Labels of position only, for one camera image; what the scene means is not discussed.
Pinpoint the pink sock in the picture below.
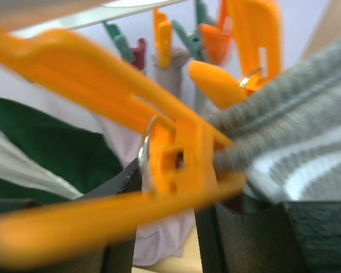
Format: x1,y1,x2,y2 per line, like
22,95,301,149
95,115,195,267

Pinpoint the teal clothes clip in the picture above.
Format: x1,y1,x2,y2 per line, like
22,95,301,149
102,22,135,64

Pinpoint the yellow-orange clip right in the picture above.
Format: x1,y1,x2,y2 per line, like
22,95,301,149
188,0,282,110

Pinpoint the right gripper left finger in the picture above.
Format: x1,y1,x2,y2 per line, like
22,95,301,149
0,160,142,271

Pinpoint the orange clothes clip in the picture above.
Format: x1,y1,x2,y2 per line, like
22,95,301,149
198,1,233,65

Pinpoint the yellow-orange clothes clip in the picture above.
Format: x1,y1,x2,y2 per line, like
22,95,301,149
0,28,245,271

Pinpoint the white sock on hanger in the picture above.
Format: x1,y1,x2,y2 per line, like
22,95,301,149
0,131,83,200

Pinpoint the wooden drying rack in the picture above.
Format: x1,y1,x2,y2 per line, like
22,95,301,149
302,0,341,60

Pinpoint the orange clip left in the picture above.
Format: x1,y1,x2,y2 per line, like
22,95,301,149
153,8,172,69

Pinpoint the white round clip hanger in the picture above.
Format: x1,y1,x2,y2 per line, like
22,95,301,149
13,0,182,38

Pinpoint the grey striped sock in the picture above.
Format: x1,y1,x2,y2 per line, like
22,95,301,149
207,38,341,203

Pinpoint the dark green sock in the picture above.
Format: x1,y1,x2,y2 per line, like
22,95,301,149
0,98,122,204

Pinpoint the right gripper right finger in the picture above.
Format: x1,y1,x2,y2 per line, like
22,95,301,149
195,194,341,272

